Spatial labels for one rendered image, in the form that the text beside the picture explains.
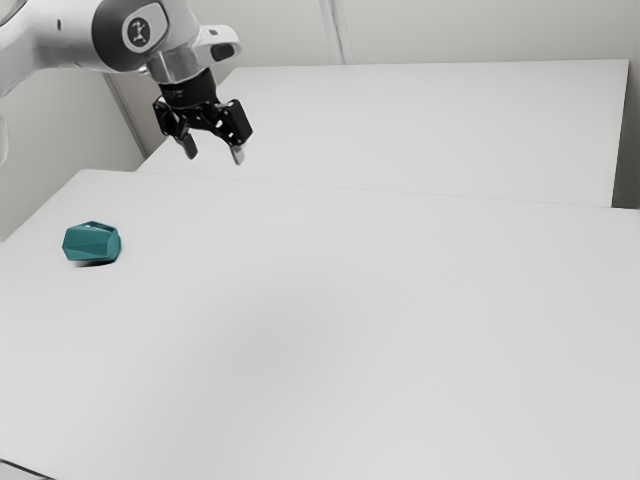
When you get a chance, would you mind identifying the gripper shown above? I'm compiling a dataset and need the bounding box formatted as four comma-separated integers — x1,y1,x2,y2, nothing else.
152,69,254,167

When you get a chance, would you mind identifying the teal faceted mug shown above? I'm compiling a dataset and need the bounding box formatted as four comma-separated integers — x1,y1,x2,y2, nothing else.
61,219,123,267

